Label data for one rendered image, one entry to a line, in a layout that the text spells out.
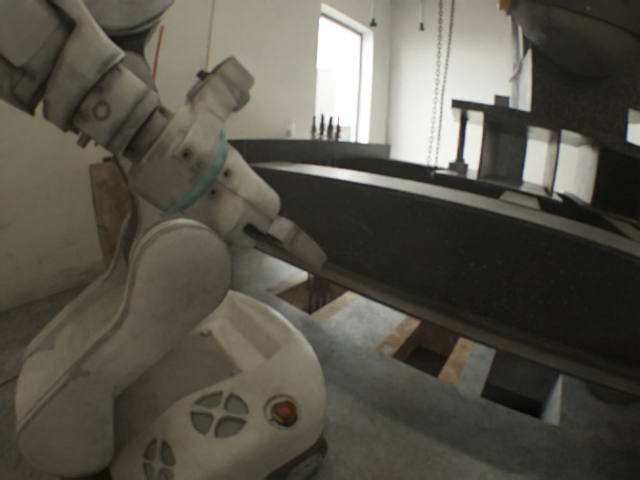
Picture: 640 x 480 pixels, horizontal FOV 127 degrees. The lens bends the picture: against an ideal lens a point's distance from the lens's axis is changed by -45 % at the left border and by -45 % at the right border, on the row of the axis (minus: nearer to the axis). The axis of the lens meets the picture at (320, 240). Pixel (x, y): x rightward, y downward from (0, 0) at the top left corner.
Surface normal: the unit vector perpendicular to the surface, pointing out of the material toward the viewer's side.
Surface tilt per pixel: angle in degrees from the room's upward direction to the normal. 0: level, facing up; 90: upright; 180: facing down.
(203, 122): 66
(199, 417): 0
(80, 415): 90
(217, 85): 83
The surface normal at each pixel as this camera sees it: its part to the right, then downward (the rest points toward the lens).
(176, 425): -0.42, -0.61
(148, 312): 0.67, 0.29
